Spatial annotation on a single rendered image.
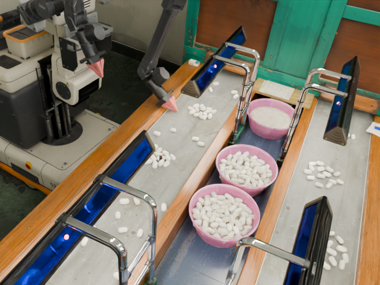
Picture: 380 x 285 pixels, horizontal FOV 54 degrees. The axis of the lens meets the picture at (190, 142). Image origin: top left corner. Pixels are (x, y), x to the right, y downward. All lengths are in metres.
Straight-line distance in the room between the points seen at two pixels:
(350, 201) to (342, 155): 0.29
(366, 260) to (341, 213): 0.23
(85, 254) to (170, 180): 0.45
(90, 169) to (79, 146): 0.87
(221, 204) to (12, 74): 1.27
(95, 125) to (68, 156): 0.33
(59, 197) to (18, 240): 0.21
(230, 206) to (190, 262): 0.27
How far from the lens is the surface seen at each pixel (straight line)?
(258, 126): 1.88
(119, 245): 0.89
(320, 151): 1.86
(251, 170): 1.65
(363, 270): 1.45
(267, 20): 2.11
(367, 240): 1.54
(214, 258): 1.40
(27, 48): 2.21
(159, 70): 1.80
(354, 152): 1.93
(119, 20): 3.88
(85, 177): 1.52
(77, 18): 1.60
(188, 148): 1.68
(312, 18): 2.06
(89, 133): 2.49
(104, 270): 1.29
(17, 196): 2.57
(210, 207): 1.45
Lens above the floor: 1.84
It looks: 40 degrees down
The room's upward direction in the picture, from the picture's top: 7 degrees clockwise
